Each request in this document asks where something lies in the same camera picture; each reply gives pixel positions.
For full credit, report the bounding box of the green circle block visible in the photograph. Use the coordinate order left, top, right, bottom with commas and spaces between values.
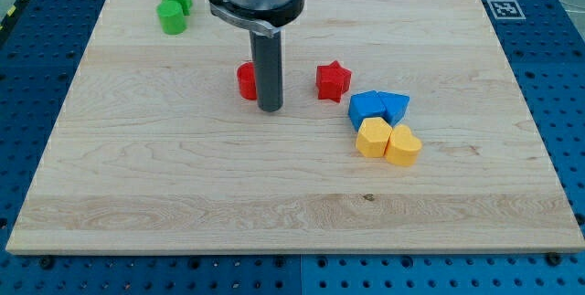
156, 1, 186, 35

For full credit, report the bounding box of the white fiducial marker tag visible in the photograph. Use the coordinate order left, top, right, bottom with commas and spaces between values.
486, 0, 526, 20

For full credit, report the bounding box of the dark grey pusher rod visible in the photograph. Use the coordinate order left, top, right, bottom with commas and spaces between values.
250, 32, 283, 112

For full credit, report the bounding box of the blue cube block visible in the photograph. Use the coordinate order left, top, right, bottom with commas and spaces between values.
348, 90, 386, 132

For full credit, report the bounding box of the yellow hexagon block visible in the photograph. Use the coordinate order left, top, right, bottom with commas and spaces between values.
356, 117, 393, 158

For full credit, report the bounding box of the wooden board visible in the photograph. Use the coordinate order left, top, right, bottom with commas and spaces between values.
6, 0, 584, 256

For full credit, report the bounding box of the red circle block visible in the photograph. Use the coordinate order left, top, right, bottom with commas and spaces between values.
237, 61, 257, 100

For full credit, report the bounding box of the yellow heart block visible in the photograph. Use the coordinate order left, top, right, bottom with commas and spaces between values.
384, 124, 422, 166

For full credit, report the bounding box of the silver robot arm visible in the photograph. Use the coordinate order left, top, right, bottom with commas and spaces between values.
208, 0, 304, 112

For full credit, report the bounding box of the red star block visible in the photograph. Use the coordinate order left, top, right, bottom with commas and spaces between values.
315, 60, 352, 103

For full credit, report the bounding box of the blue pentagon block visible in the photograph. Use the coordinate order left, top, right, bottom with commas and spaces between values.
378, 91, 410, 127

